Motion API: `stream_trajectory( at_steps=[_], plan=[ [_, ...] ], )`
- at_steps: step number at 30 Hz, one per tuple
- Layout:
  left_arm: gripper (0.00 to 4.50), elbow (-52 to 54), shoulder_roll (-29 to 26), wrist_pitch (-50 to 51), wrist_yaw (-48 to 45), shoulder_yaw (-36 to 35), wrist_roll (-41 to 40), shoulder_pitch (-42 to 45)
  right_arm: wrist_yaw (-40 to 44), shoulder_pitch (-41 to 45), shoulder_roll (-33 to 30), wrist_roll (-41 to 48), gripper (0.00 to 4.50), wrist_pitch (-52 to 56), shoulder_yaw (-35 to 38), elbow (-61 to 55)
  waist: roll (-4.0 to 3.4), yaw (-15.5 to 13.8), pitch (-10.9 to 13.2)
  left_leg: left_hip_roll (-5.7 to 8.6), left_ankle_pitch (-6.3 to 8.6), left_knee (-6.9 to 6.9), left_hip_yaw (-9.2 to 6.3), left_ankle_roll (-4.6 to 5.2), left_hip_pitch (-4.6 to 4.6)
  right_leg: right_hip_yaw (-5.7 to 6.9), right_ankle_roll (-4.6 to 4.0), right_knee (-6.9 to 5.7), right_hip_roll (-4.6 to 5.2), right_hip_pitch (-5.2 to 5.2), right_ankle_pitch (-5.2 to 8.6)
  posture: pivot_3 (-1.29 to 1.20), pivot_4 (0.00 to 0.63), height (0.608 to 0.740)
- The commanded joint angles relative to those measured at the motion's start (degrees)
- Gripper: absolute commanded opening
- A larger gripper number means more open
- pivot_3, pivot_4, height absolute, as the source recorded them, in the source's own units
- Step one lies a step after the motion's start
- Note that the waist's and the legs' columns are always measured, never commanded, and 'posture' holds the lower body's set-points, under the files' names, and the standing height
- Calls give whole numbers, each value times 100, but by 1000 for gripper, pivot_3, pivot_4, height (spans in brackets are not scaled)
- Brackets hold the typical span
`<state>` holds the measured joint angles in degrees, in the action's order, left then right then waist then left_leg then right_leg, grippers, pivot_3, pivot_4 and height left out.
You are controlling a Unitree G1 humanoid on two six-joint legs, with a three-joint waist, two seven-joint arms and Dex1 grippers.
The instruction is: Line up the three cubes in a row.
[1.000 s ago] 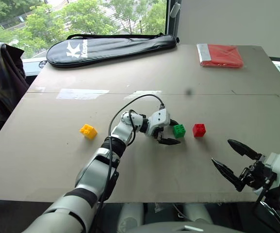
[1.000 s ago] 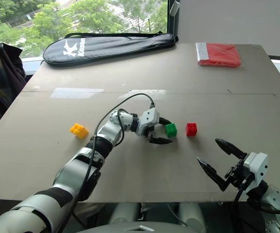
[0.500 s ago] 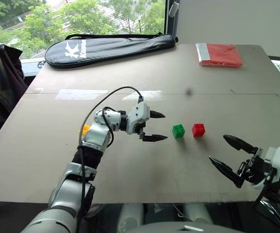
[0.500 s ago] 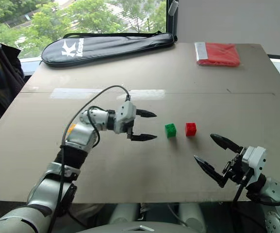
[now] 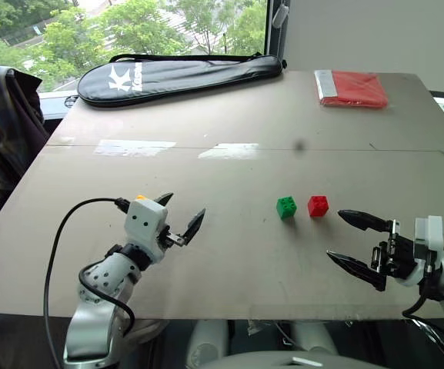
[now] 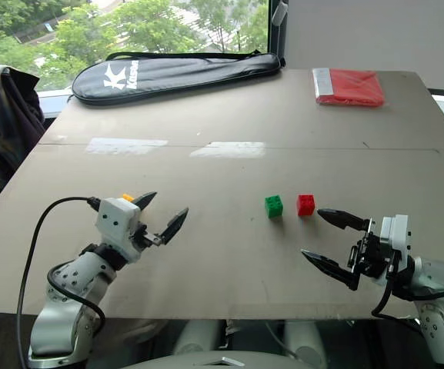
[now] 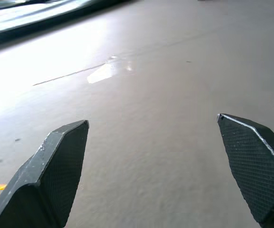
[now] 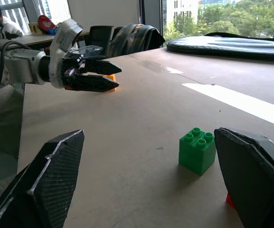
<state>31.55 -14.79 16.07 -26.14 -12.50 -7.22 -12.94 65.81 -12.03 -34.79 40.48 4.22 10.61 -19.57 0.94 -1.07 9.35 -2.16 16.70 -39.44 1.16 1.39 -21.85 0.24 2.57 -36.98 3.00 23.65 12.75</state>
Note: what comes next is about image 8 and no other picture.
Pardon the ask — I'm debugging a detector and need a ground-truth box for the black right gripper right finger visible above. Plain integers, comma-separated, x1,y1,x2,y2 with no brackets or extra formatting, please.
214,127,274,228

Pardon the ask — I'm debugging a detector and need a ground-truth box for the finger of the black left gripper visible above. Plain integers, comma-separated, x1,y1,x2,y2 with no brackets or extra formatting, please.
84,59,123,75
73,74,120,93

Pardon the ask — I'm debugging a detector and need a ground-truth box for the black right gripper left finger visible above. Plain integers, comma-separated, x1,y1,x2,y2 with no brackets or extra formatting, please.
0,129,85,228

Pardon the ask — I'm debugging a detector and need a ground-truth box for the clear plastic bag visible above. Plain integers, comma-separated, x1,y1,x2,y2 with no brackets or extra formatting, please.
74,45,104,59

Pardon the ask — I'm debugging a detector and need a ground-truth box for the black office chair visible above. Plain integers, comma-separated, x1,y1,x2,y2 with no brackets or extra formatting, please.
88,25,115,58

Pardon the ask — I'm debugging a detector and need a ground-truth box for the red toy brick cube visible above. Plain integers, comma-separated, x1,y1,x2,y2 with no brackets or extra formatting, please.
225,192,236,210

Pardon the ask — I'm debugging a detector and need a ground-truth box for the dark camouflage jacket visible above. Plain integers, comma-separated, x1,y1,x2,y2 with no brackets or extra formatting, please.
107,23,166,58

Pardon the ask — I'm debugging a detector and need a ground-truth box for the red and white object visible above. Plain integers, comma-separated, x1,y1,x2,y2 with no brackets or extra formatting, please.
37,15,57,30

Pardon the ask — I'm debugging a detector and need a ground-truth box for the grey office desk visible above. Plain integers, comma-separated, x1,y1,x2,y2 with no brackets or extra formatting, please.
0,32,57,49

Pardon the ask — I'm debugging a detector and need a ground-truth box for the clear tape patch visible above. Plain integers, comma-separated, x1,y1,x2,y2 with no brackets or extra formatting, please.
138,60,184,75

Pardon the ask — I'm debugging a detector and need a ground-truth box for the green toy brick cube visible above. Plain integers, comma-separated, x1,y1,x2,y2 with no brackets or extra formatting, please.
178,127,217,177

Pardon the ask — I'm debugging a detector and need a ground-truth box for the person in white shirt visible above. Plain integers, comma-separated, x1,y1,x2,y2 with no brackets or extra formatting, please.
0,7,23,38

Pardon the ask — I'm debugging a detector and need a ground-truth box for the white tape strip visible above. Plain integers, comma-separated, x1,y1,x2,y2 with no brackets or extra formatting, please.
181,82,274,131

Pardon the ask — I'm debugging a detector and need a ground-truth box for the white building outside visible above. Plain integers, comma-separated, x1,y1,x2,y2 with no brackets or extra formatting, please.
166,0,199,25

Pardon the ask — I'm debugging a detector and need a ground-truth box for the black flat zipped bag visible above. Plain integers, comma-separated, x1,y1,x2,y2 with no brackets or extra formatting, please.
166,32,274,63

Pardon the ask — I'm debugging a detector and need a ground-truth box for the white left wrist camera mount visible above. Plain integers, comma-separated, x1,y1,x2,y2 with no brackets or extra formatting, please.
48,18,84,89

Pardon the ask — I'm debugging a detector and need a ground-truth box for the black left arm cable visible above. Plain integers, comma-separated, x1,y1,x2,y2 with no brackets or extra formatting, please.
0,40,32,96

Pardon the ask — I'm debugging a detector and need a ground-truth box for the dark window frame post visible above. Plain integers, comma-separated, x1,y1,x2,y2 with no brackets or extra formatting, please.
139,0,164,27

